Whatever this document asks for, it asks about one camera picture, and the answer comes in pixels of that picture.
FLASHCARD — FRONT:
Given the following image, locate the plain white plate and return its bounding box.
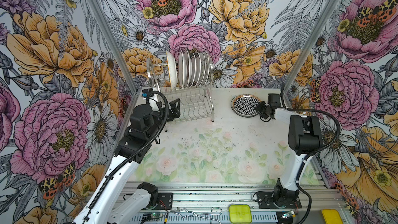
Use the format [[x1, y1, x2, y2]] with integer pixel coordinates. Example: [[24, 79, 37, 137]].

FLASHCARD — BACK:
[[231, 94, 261, 118]]

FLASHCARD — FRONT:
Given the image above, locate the chrome wire dish rack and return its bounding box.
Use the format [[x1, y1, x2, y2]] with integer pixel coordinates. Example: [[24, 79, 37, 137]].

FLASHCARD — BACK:
[[147, 53, 215, 122]]

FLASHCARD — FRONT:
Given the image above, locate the yellow rimmed white plate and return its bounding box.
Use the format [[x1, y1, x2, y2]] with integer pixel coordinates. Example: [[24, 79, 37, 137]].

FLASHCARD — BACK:
[[166, 51, 178, 90]]

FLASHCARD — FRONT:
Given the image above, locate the red floral pattern plate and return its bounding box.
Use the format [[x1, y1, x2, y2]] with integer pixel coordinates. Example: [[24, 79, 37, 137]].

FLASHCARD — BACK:
[[178, 51, 187, 89]]

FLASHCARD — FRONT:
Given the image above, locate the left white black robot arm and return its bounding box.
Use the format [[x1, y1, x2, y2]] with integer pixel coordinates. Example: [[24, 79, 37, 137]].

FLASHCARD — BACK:
[[72, 91, 181, 224]]

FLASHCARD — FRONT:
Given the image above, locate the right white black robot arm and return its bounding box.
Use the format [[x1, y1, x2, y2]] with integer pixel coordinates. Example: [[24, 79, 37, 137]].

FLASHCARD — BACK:
[[255, 93, 323, 209]]

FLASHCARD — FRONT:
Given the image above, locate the red dotted rim plate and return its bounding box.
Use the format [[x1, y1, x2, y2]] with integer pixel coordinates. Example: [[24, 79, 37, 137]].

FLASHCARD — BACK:
[[184, 50, 192, 88]]

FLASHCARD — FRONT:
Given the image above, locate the white plate row middle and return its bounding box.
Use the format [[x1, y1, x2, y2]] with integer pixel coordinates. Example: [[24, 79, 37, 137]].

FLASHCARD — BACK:
[[191, 52, 201, 87]]

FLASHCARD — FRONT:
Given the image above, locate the small green circuit board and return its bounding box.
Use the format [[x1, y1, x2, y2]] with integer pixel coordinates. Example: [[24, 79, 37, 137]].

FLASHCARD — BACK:
[[141, 213, 164, 223]]

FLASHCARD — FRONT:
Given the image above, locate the green square lid box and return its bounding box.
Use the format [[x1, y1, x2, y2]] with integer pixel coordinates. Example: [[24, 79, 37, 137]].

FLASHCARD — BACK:
[[229, 204, 252, 224]]

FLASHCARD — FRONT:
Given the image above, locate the yellow box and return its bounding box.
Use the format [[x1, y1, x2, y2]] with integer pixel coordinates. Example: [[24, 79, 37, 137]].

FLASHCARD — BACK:
[[321, 209, 344, 224]]

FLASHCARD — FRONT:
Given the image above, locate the right black corrugated cable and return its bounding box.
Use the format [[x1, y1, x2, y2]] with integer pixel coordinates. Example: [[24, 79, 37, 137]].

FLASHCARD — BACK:
[[279, 82, 342, 224]]

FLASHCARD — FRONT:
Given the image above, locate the black corrugated cable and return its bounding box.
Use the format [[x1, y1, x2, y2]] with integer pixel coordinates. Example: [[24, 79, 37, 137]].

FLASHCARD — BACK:
[[82, 91, 170, 224], [279, 82, 342, 224]]

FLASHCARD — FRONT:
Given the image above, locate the left black corrugated cable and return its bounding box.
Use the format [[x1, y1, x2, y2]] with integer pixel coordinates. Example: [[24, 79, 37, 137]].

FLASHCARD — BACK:
[[82, 91, 170, 224]]

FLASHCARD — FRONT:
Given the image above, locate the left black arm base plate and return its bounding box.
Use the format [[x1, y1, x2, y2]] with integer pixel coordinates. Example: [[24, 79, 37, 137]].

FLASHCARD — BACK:
[[154, 192, 174, 210]]

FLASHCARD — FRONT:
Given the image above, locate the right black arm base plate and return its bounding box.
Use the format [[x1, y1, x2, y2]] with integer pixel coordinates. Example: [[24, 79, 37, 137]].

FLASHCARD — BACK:
[[253, 191, 302, 209]]

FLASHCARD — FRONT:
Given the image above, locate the bent metal wire hook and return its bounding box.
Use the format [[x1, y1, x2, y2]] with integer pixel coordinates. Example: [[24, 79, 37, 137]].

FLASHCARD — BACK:
[[171, 207, 223, 224]]

